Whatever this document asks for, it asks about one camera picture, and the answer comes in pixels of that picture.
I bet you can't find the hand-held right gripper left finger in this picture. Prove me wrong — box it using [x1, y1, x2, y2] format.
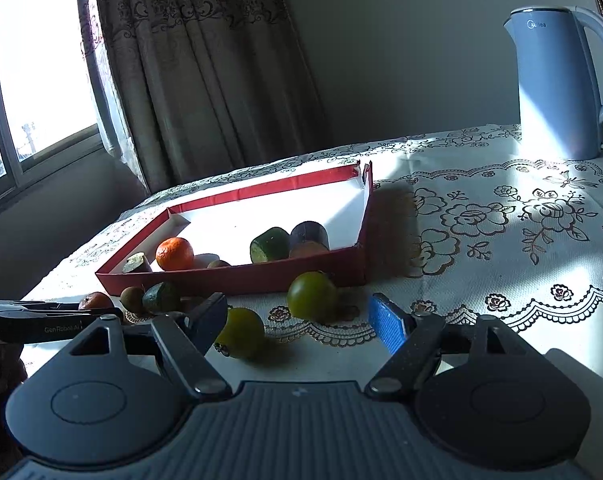
[29, 292, 233, 402]

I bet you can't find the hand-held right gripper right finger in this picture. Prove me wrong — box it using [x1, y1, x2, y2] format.
[365, 292, 559, 401]

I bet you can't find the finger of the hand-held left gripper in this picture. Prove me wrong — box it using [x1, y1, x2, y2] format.
[0, 300, 82, 311]

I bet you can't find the green tomato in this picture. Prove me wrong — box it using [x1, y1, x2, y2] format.
[214, 307, 266, 359]
[288, 271, 338, 322]

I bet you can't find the reddish brown round fruit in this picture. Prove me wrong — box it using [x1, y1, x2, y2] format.
[78, 291, 115, 311]

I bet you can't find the red cardboard box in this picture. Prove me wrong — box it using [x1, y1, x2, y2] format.
[96, 160, 375, 297]

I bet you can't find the green cucumber piece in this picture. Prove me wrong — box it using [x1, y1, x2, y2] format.
[250, 226, 291, 264]

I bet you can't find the dark green avocado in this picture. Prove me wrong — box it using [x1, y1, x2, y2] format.
[142, 281, 181, 313]

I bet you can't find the large brown longan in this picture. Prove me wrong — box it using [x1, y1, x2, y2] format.
[120, 286, 146, 317]

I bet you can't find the white floral tablecloth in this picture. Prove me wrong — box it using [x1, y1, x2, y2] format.
[22, 122, 603, 461]

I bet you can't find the window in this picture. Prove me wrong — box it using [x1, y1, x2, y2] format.
[0, 0, 107, 211]

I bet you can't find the brown patterned curtain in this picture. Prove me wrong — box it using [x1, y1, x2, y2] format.
[76, 0, 332, 193]

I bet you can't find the light blue electric kettle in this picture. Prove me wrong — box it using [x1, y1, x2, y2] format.
[503, 6, 603, 161]

